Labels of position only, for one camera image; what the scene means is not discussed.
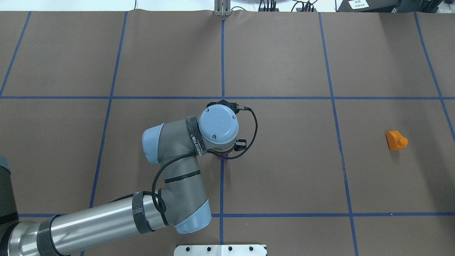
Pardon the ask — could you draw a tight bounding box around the orange trapezoid block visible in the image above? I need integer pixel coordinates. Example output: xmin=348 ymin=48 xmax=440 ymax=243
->
xmin=385 ymin=130 xmax=408 ymax=151

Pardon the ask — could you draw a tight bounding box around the black cable cluster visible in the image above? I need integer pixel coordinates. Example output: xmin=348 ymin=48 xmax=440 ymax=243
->
xmin=257 ymin=0 xmax=318 ymax=12

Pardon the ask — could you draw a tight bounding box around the grey metal post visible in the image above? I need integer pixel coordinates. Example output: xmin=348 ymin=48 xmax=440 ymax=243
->
xmin=213 ymin=0 xmax=232 ymax=17

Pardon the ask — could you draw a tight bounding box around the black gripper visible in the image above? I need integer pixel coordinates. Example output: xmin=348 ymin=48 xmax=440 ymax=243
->
xmin=210 ymin=139 xmax=247 ymax=156

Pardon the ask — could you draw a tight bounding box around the black box with label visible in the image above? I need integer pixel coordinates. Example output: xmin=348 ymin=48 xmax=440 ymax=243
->
xmin=336 ymin=0 xmax=444 ymax=13

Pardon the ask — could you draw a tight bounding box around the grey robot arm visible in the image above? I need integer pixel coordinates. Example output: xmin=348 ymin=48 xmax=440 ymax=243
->
xmin=1 ymin=100 xmax=252 ymax=256

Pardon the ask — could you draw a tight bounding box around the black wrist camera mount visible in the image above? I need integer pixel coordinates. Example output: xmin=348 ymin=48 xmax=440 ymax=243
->
xmin=206 ymin=100 xmax=240 ymax=114

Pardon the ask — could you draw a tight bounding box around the white metal base plate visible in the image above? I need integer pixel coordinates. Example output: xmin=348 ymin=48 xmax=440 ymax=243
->
xmin=173 ymin=244 xmax=268 ymax=256

